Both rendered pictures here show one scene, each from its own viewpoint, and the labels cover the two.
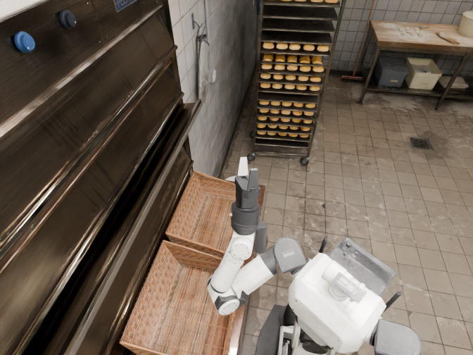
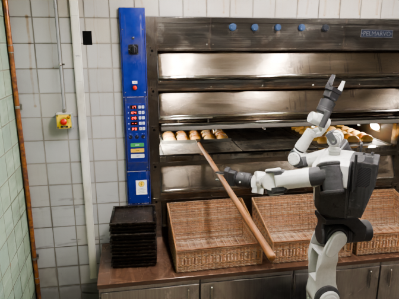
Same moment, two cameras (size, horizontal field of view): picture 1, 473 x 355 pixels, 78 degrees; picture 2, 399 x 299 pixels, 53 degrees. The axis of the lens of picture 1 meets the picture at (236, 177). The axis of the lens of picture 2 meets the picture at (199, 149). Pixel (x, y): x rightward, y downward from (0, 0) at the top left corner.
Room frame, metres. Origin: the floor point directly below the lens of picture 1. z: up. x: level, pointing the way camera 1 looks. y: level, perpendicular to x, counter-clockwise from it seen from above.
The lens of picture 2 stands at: (-0.94, -1.91, 1.93)
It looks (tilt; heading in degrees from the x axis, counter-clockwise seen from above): 15 degrees down; 69
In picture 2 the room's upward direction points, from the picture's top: straight up
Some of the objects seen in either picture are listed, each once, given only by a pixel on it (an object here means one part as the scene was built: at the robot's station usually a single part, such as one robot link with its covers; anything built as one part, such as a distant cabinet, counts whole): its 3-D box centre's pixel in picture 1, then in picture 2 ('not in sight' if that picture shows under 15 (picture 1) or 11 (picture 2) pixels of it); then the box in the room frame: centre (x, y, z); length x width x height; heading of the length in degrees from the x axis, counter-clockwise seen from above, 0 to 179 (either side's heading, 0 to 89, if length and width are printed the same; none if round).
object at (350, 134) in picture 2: not in sight; (329, 131); (1.29, 0.84, 1.21); 0.61 x 0.48 x 0.06; 79
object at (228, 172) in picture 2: not in sight; (235, 178); (0.02, 0.06, 1.19); 0.12 x 0.10 x 0.13; 133
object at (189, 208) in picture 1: (216, 217); (376, 219); (1.19, 0.14, 0.72); 0.56 x 0.49 x 0.28; 168
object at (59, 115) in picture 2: not in sight; (65, 120); (-0.84, 0.76, 1.46); 0.10 x 0.07 x 0.10; 169
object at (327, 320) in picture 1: (337, 296); (344, 181); (0.43, -0.36, 1.26); 0.34 x 0.30 x 0.36; 43
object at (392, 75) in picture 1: (389, 70); not in sight; (4.12, -2.26, 0.35); 0.50 x 0.36 x 0.24; 169
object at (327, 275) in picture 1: (341, 282); (335, 140); (0.39, -0.31, 1.46); 0.10 x 0.07 x 0.09; 43
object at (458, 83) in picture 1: (453, 82); not in sight; (3.94, -3.14, 0.27); 0.34 x 0.26 x 0.08; 85
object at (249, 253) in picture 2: not in sight; (211, 231); (0.01, 0.37, 0.72); 0.56 x 0.49 x 0.28; 170
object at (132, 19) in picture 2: not in sight; (135, 141); (-0.22, 1.63, 1.07); 1.93 x 0.16 x 2.15; 79
